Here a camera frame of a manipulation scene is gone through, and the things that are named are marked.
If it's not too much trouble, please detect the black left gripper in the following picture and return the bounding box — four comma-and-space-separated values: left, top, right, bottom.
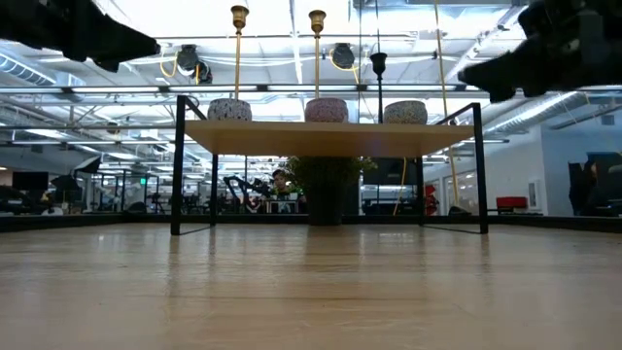
0, 0, 161, 73

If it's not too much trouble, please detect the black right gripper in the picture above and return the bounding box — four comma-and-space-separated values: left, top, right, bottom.
457, 0, 622, 103

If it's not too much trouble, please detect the grey patterned candle tin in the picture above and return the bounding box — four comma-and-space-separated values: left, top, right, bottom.
382, 99, 430, 125

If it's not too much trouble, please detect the tall gold candlestick holder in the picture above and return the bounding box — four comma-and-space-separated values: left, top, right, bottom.
229, 4, 251, 101
307, 9, 328, 100

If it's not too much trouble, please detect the purple leaf patterned candle tin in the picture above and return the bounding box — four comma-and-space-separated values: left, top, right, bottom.
206, 98, 254, 123

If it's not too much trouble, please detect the pink ornament patterned candle tin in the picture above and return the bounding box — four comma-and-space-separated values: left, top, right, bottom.
304, 97, 350, 123

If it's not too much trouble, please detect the red chair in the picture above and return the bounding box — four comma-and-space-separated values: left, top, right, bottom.
495, 195, 529, 213

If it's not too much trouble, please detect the person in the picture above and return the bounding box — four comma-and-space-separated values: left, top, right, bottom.
582, 162, 613, 216
268, 168, 308, 203

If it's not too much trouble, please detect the dark monitor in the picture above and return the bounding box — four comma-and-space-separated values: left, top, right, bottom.
362, 156, 420, 187

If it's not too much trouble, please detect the wooden shelf with black legs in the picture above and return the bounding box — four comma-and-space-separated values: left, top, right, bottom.
169, 94, 490, 236

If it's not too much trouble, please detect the green potted plant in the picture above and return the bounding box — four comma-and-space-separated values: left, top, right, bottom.
283, 155, 379, 228

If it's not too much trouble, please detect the black ceiling cable reel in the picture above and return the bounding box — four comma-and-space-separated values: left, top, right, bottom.
331, 42, 356, 70
175, 43, 200, 73

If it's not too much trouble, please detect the yellow hanging cable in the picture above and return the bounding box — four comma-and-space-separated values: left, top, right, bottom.
432, 0, 461, 208

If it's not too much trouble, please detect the black aluminium table frame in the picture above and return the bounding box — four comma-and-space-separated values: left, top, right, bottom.
0, 212, 622, 233

